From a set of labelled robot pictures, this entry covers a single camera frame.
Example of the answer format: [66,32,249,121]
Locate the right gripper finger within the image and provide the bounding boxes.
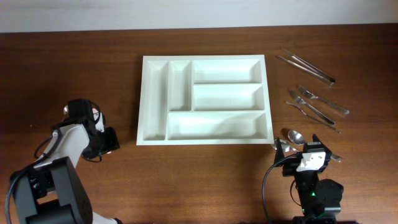
[274,138,285,166]
[312,134,332,157]

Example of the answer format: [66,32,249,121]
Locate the small steel teaspoon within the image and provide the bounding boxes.
[63,105,69,116]

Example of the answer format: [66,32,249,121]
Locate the long steel tongs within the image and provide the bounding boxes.
[275,48,336,86]

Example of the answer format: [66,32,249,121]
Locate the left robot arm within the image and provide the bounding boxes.
[4,98,121,224]

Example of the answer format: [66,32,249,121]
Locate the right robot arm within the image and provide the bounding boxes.
[274,135,344,223]

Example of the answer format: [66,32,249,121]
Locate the large steel spoon lower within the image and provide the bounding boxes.
[271,139,299,152]

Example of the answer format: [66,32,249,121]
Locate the large steel spoon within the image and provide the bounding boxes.
[288,130,342,162]
[271,139,299,152]

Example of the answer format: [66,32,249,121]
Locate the large steel spoon upper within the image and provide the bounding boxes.
[288,130,342,162]

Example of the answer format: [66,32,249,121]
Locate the thin small steel fork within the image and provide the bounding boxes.
[285,101,341,134]

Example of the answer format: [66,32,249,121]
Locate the white plastic cutlery tray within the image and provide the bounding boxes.
[136,55,274,146]

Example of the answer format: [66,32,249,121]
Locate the right black cable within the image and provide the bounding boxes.
[261,154,300,224]

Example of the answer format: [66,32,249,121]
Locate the black cable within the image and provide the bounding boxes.
[261,154,300,224]
[4,100,103,224]

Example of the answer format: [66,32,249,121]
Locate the left black cable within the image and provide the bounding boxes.
[4,100,103,224]

